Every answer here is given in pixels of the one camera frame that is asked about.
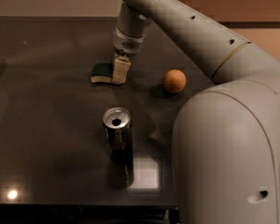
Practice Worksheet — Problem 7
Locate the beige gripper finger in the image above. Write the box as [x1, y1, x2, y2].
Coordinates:
[112, 56, 132, 85]

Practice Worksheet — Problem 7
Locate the green and yellow sponge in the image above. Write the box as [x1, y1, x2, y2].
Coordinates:
[91, 63, 113, 83]

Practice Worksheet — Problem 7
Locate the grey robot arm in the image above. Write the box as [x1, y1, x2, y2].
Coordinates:
[122, 0, 280, 224]

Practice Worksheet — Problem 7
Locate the orange ball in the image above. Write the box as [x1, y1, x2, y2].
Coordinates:
[163, 69, 187, 93]

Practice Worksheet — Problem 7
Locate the blue silver drink can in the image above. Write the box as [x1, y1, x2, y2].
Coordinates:
[103, 107, 133, 165]

